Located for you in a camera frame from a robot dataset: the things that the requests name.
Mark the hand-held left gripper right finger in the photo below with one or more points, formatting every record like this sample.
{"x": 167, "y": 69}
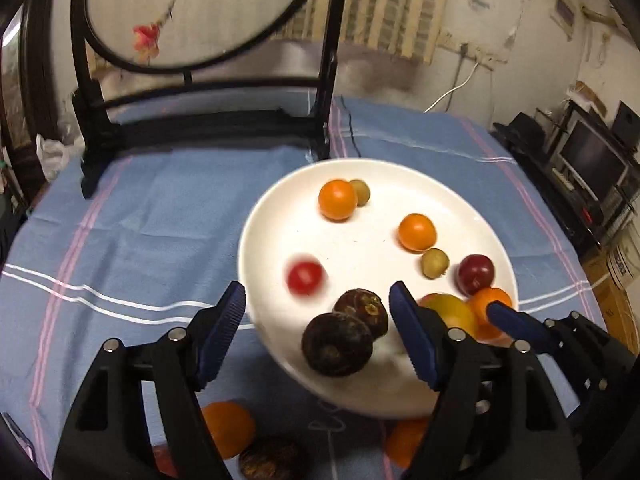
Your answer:
{"x": 412, "y": 330}

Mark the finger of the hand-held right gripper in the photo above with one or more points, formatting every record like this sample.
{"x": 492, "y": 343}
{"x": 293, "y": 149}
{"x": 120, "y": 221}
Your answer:
{"x": 510, "y": 317}

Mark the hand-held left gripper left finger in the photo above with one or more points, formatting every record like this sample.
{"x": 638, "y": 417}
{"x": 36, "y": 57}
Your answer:
{"x": 220, "y": 332}

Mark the orange mandarin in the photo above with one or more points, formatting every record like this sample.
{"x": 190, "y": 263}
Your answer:
{"x": 450, "y": 312}
{"x": 417, "y": 232}
{"x": 338, "y": 200}
{"x": 402, "y": 442}
{"x": 227, "y": 427}
{"x": 480, "y": 305}

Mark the brown water chestnut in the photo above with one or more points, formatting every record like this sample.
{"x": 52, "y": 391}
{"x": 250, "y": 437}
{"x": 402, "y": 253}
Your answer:
{"x": 362, "y": 310}
{"x": 272, "y": 460}
{"x": 337, "y": 345}

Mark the dark red plum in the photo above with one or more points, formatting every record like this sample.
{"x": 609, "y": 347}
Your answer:
{"x": 476, "y": 274}
{"x": 165, "y": 462}

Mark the small yellow-green citrus fruit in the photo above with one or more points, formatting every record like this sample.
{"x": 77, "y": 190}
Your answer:
{"x": 435, "y": 262}
{"x": 362, "y": 192}

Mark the white oval plate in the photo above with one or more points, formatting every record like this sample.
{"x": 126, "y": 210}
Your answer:
{"x": 370, "y": 260}

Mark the red cherry tomato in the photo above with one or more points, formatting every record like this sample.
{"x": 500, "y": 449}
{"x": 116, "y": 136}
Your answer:
{"x": 305, "y": 276}

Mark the blue striped tablecloth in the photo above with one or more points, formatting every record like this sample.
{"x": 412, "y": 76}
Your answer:
{"x": 150, "y": 220}

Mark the black computer monitor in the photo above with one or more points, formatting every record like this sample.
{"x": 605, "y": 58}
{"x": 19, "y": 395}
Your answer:
{"x": 590, "y": 157}

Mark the black hat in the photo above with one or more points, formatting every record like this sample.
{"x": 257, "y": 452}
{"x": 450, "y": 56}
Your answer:
{"x": 522, "y": 130}

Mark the black speaker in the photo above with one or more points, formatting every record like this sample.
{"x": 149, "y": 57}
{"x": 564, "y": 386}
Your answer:
{"x": 627, "y": 125}

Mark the white plastic bag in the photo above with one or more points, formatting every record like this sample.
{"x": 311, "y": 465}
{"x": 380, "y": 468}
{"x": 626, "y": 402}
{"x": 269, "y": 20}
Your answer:
{"x": 55, "y": 155}

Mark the dark wooden cabinet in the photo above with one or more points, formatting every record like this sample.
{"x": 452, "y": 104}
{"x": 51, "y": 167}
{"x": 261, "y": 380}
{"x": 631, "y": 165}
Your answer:
{"x": 30, "y": 85}

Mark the round painted screen black stand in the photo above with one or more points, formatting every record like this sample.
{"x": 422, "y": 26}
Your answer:
{"x": 200, "y": 10}

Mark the beige checkered curtain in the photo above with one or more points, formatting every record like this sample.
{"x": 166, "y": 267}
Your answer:
{"x": 390, "y": 5}

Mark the white wall socket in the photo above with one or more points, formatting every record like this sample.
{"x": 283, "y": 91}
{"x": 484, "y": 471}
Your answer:
{"x": 480, "y": 55}

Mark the white wall vent panel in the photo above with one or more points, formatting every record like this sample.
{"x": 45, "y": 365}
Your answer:
{"x": 564, "y": 10}

